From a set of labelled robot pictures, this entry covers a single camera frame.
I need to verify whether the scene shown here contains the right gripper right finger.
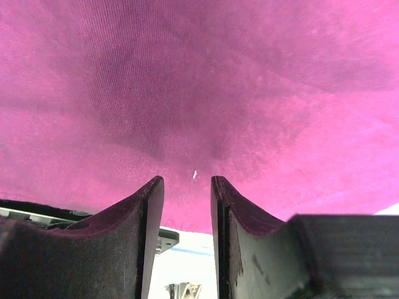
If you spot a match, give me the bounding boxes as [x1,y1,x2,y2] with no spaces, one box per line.
[211,176,398,298]

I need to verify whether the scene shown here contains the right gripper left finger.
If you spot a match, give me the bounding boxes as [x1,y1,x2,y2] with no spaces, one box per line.
[1,176,164,298]

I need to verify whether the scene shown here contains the purple cloth wrap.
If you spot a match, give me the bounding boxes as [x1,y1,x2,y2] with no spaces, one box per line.
[1,1,398,233]

